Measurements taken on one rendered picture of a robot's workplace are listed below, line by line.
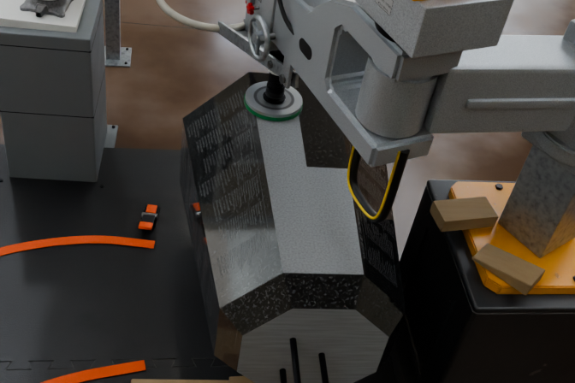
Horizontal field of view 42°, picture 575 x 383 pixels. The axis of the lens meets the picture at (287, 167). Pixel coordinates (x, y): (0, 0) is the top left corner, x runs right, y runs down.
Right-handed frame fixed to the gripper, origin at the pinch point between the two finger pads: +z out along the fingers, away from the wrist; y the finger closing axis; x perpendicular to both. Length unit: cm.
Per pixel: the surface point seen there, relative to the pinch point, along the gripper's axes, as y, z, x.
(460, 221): 166, -8, -2
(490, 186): 158, -2, 26
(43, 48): -1, 11, -66
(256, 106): 87, -8, -27
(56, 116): 4, 46, -65
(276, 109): 92, -8, -21
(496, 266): 185, -7, -6
